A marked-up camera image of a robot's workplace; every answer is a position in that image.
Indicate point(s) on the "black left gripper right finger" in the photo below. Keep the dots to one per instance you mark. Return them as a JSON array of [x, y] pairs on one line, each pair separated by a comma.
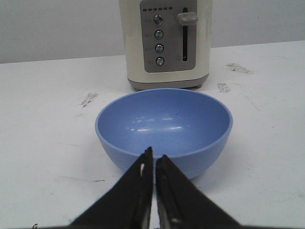
[[181, 204]]

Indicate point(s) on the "cream two-slot toaster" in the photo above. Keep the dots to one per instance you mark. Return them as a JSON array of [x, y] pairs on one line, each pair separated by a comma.
[[167, 42]]

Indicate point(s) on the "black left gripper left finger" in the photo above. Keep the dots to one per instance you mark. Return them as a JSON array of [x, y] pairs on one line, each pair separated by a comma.
[[128, 203]]

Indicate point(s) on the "blue plastic bowl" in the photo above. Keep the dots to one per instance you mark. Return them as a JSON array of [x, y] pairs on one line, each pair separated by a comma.
[[189, 127]]

